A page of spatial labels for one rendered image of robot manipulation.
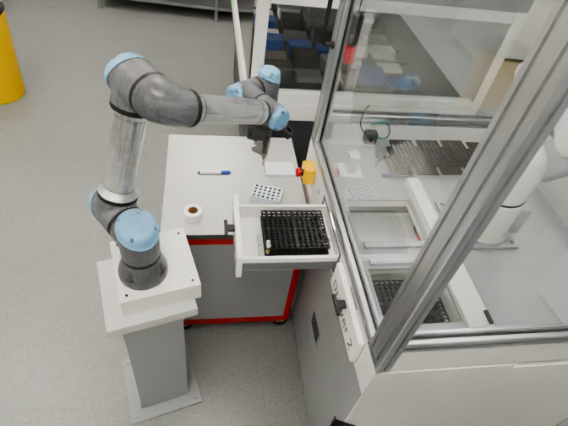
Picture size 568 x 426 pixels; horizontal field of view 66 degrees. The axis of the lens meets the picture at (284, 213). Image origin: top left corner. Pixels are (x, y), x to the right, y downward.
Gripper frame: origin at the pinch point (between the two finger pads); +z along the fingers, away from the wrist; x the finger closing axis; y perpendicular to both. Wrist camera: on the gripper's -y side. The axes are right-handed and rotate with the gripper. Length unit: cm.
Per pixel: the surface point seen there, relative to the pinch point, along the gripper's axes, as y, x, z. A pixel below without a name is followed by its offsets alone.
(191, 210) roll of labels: 23.5, 18.6, 19.2
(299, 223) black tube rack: -18.2, 24.3, 7.2
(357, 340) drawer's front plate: -41, 66, 5
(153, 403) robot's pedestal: 26, 65, 94
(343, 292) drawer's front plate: -36, 50, 6
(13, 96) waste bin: 210, -122, 93
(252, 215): -0.5, 20.4, 12.7
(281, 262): -15.2, 40.9, 9.9
